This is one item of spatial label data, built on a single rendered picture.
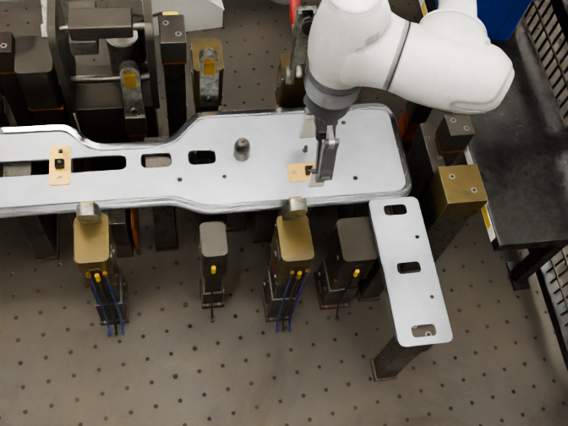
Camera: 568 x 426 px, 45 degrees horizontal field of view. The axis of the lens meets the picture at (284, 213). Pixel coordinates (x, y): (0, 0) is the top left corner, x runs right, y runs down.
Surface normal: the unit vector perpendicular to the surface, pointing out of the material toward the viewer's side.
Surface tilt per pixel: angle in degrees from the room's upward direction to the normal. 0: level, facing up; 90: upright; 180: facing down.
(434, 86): 66
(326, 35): 81
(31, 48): 0
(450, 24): 7
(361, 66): 85
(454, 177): 0
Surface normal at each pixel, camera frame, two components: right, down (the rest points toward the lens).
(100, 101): 0.11, -0.45
